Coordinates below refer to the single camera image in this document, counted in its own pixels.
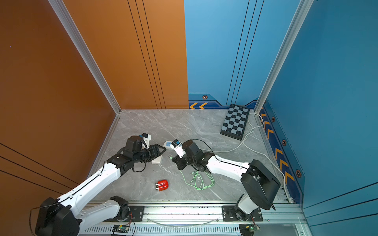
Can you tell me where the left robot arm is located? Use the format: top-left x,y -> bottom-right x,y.
32,133 -> 166,236

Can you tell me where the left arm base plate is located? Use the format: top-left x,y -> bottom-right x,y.
105,206 -> 145,222

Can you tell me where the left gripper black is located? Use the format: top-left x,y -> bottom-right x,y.
133,143 -> 167,165

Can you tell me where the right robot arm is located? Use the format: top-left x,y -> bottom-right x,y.
170,139 -> 281,221

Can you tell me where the green charging cable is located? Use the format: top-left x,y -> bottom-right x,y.
169,156 -> 216,191

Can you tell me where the left circuit board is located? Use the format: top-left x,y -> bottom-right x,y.
112,225 -> 130,234

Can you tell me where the right aluminium corner post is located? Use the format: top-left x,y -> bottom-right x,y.
254,0 -> 314,114

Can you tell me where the aluminium corner post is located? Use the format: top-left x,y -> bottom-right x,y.
254,0 -> 314,114
48,0 -> 121,115

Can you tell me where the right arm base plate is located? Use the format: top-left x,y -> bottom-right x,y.
221,205 -> 263,222

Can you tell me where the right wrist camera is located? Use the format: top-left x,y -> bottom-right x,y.
170,139 -> 186,158

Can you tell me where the red electric shaver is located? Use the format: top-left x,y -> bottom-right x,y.
155,180 -> 169,191

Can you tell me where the circuit board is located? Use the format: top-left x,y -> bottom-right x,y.
112,225 -> 130,234
239,224 -> 260,236

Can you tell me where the white power strip cord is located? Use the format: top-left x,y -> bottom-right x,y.
210,111 -> 294,204

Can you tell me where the right circuit board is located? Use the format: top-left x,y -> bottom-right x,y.
239,224 -> 260,236

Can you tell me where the aluminium front rail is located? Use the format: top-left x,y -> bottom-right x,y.
82,201 -> 312,236

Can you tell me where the white power strip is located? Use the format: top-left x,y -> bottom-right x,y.
163,141 -> 173,149

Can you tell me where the black grey chessboard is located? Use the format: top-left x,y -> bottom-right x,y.
220,104 -> 250,141

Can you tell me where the left aluminium corner post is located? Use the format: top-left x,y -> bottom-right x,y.
48,0 -> 121,115

